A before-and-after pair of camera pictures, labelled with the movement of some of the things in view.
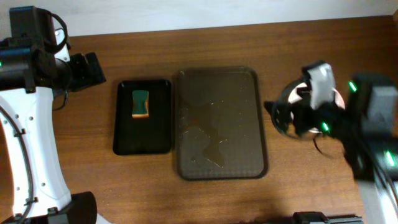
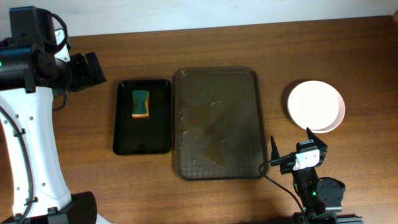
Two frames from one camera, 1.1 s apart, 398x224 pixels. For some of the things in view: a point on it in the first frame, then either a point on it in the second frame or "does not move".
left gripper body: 83,70 does not move
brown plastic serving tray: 219,126 does not move
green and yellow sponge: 140,109 does not move
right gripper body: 298,116 to 288,165
